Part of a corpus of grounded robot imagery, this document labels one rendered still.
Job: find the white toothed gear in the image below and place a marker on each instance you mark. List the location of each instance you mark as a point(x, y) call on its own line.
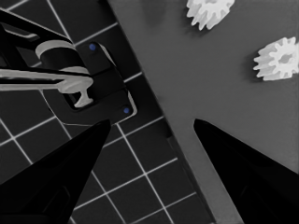
point(207, 11)
point(273, 60)

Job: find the dark robot body with bars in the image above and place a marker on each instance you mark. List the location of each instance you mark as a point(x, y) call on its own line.
point(106, 77)

